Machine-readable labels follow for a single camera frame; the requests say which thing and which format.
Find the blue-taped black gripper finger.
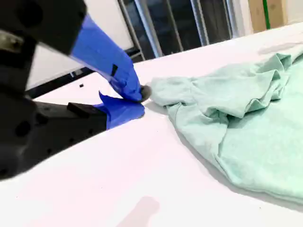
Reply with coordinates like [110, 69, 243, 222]
[40, 91, 146, 161]
[0, 0, 152, 103]

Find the pale green T-shirt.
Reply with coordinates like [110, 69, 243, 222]
[149, 51, 303, 204]

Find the grey metal shelving rack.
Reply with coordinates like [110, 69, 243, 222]
[117, 0, 234, 62]

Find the brown cardboard box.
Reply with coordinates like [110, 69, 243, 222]
[248, 0, 289, 33]

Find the green strap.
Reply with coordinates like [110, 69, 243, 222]
[262, 0, 272, 31]

